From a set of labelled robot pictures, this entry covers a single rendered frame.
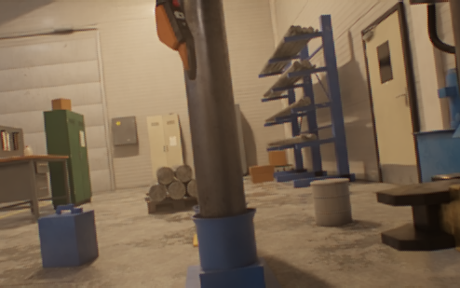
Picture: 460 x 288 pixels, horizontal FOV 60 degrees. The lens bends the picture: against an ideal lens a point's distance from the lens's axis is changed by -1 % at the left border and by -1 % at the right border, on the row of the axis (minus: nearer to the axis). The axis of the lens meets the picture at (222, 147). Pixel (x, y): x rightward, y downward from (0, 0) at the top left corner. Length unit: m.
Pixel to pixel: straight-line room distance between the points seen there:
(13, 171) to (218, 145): 4.78
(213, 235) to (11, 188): 4.79
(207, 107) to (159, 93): 9.58
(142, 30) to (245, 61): 2.99
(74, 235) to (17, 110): 9.47
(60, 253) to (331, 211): 1.97
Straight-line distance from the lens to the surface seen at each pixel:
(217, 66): 1.76
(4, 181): 6.30
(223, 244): 1.72
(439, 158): 3.30
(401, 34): 5.11
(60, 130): 7.59
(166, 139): 10.57
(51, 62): 12.05
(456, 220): 0.74
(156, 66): 11.44
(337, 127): 6.40
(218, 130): 1.71
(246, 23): 11.77
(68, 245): 2.95
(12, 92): 12.30
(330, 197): 3.17
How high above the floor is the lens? 0.63
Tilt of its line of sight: 1 degrees up
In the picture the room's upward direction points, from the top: 6 degrees counter-clockwise
